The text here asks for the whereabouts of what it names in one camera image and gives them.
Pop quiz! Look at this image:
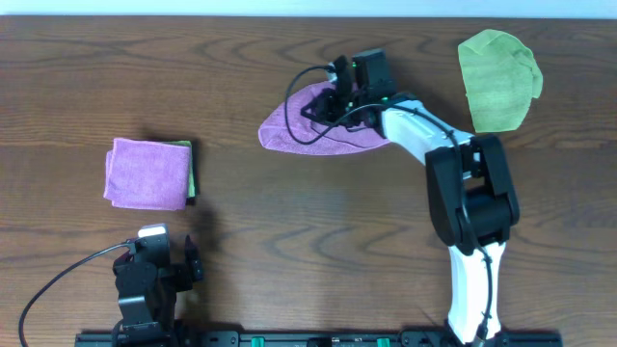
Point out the light green crumpled cloth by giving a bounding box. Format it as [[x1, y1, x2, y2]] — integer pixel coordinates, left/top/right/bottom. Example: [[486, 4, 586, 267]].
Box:
[[458, 29, 544, 133]]

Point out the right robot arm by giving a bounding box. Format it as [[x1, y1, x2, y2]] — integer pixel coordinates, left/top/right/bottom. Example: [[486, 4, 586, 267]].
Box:
[[300, 50, 520, 346]]

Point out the purple microfiber cloth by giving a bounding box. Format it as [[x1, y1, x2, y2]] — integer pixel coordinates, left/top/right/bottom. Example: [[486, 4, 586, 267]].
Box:
[[257, 79, 392, 157]]

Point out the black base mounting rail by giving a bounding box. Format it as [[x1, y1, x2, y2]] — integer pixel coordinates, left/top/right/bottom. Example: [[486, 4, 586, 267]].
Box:
[[74, 330, 563, 347]]

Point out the black right camera cable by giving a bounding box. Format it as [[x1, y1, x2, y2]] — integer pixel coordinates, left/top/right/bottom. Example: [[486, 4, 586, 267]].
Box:
[[282, 64, 494, 341]]

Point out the folded green cloth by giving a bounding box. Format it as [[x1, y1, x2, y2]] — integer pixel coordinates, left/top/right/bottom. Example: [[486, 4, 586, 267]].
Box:
[[169, 141, 197, 199]]

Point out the black left camera cable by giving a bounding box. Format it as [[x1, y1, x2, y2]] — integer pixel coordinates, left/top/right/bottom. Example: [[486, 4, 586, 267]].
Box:
[[17, 239, 142, 347]]

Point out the black camera cable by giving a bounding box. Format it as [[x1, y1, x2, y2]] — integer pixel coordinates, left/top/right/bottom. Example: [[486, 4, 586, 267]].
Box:
[[282, 64, 494, 341], [17, 239, 142, 347]]

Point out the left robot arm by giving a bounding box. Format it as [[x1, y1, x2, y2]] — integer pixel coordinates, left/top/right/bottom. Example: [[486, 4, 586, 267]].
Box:
[[111, 234, 204, 347]]

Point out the folded purple cloth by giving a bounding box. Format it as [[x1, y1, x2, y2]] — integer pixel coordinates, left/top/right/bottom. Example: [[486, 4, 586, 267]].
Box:
[[103, 138, 190, 211]]

